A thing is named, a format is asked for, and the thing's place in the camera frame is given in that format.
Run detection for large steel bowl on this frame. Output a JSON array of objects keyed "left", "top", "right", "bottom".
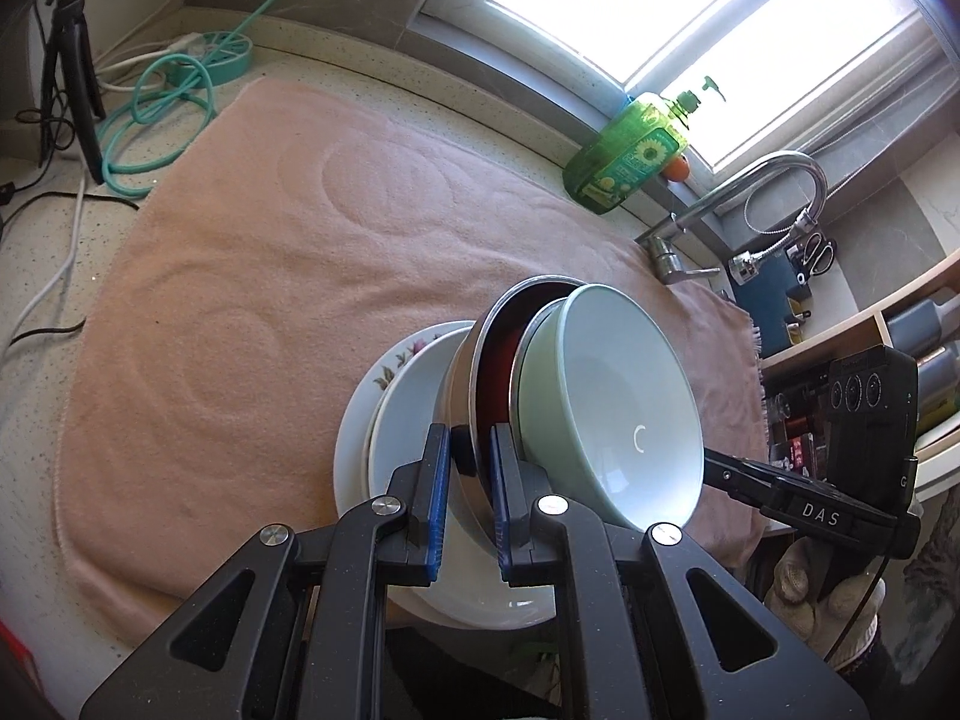
[{"left": 448, "top": 275, "right": 590, "bottom": 541}]

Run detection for pink towel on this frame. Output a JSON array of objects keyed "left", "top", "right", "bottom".
[{"left": 52, "top": 77, "right": 770, "bottom": 620}]

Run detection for large pink flower plate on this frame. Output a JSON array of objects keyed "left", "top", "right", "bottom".
[{"left": 333, "top": 322, "right": 557, "bottom": 632}]

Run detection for black handled scissors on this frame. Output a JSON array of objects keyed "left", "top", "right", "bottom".
[{"left": 801, "top": 232, "right": 837, "bottom": 276}]

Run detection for teal round plastic holder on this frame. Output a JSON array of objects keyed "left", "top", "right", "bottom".
[{"left": 171, "top": 30, "right": 254, "bottom": 87}]

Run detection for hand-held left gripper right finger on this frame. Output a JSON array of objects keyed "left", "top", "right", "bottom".
[{"left": 490, "top": 424, "right": 860, "bottom": 720}]

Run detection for blue knife block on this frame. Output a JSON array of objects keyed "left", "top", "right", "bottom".
[{"left": 739, "top": 244, "right": 822, "bottom": 350}]

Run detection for small pink flower plate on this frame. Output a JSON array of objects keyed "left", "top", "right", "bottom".
[{"left": 352, "top": 321, "right": 481, "bottom": 466}]

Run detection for person's right forearm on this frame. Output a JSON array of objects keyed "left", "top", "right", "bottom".
[{"left": 832, "top": 615, "right": 923, "bottom": 720}]

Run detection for red black printed box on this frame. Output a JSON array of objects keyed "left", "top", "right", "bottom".
[{"left": 772, "top": 420, "right": 830, "bottom": 485}]

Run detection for olive branch print plate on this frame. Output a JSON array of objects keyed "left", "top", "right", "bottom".
[{"left": 365, "top": 334, "right": 552, "bottom": 616}]

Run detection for white framed window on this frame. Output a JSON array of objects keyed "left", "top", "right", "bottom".
[{"left": 409, "top": 0, "right": 946, "bottom": 173}]

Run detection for pale blue ceramic bowl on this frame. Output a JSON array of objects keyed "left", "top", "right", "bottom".
[{"left": 514, "top": 283, "right": 706, "bottom": 533}]

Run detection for green dish soap bottle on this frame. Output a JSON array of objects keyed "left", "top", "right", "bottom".
[{"left": 564, "top": 75, "right": 727, "bottom": 217}]

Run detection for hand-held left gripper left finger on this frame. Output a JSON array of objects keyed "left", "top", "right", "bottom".
[{"left": 79, "top": 424, "right": 452, "bottom": 720}]

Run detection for person's right hand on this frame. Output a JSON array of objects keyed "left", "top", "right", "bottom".
[{"left": 765, "top": 538, "right": 886, "bottom": 665}]

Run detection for flexible steel spray hose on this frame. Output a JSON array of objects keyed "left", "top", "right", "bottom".
[{"left": 729, "top": 214, "right": 818, "bottom": 284}]

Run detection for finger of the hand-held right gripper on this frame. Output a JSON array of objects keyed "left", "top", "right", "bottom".
[{"left": 703, "top": 448, "right": 788, "bottom": 522}]

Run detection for black tripod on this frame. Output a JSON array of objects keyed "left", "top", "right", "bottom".
[{"left": 34, "top": 0, "right": 106, "bottom": 185}]

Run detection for steel kitchen faucet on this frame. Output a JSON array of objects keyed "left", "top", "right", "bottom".
[{"left": 636, "top": 151, "right": 828, "bottom": 286}]

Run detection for wooden shelf unit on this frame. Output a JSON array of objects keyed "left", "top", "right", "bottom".
[{"left": 757, "top": 247, "right": 960, "bottom": 511}]

